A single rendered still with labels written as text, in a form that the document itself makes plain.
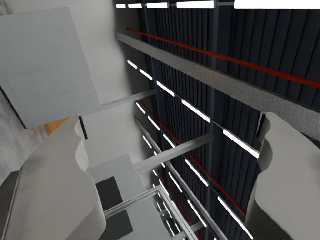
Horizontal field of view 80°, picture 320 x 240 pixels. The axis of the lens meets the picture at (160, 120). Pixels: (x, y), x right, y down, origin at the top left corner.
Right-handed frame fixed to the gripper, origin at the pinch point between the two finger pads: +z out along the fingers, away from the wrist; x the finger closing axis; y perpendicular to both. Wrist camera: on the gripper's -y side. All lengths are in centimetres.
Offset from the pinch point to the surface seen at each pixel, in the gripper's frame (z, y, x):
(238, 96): 340, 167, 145
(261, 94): 296, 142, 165
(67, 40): 474, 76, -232
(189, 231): 52, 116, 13
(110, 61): 1162, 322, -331
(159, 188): 89, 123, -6
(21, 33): 436, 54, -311
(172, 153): 478, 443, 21
